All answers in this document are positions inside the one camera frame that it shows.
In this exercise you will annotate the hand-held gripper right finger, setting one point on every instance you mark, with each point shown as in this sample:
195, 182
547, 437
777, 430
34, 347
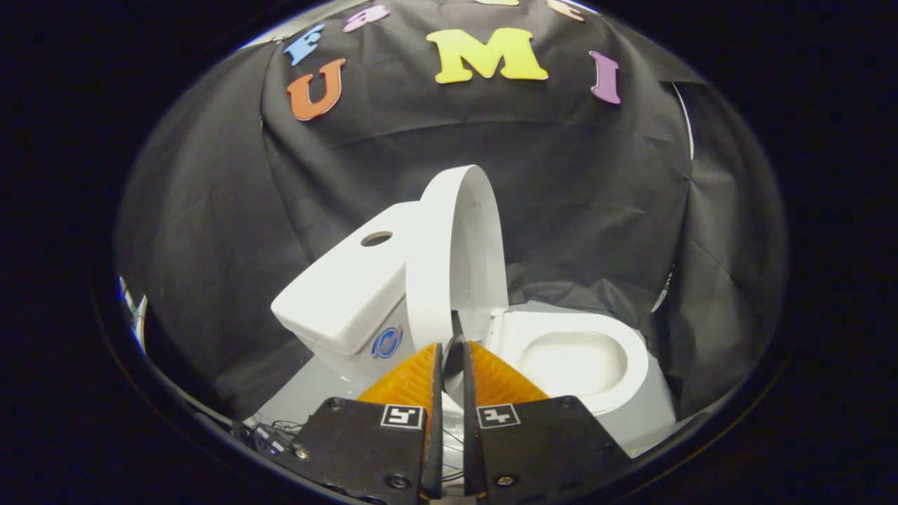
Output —
547, 449

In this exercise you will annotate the black backdrop cloth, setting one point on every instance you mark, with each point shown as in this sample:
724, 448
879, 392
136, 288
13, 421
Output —
596, 210

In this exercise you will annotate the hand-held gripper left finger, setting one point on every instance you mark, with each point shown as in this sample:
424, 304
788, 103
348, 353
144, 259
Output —
372, 449

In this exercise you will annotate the small black device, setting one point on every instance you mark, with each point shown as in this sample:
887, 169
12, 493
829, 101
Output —
263, 438

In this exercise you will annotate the white toilet tank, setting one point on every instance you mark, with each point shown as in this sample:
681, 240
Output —
337, 294

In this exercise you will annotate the white toilet bowl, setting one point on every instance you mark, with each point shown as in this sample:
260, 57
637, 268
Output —
512, 337

